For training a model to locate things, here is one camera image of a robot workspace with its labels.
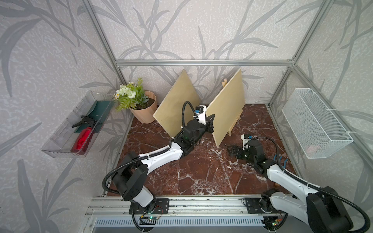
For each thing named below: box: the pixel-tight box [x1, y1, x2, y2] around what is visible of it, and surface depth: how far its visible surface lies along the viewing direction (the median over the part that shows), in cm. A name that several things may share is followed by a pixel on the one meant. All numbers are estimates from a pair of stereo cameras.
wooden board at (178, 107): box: [152, 68, 201, 138], surface depth 83 cm
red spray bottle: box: [70, 115, 98, 155], surface depth 61 cm
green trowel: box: [71, 99, 115, 134], surface depth 67 cm
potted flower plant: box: [113, 77, 158, 124], surface depth 89 cm
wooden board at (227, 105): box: [205, 68, 246, 148], surface depth 95 cm
